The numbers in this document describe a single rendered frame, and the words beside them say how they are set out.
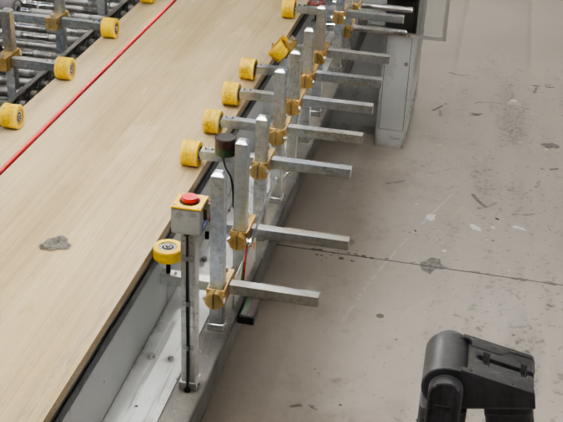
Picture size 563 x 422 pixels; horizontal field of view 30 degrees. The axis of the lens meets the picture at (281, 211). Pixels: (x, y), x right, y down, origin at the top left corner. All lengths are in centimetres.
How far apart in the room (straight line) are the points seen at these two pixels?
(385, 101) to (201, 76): 175
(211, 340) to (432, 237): 214
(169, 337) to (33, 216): 51
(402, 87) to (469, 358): 426
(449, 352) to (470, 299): 314
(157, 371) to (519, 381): 171
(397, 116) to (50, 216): 287
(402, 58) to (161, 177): 245
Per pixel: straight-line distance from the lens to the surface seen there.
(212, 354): 276
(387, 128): 555
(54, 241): 285
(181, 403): 260
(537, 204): 519
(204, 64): 406
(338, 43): 455
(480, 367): 123
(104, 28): 429
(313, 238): 297
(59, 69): 388
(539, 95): 650
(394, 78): 544
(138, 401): 274
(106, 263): 276
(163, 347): 292
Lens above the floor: 234
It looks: 29 degrees down
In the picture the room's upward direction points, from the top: 3 degrees clockwise
